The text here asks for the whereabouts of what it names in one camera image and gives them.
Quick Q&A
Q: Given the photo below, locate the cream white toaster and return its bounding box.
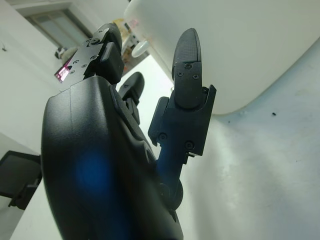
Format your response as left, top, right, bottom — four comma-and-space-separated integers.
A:
123, 0, 320, 116

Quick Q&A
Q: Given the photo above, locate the grey framed window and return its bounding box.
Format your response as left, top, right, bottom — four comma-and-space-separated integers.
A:
24, 7, 93, 51

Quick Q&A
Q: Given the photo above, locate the black monitor on stand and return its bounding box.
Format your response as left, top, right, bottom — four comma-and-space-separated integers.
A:
0, 149, 42, 210

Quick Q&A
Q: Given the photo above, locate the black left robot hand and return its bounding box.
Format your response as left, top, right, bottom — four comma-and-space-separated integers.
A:
41, 22, 217, 240

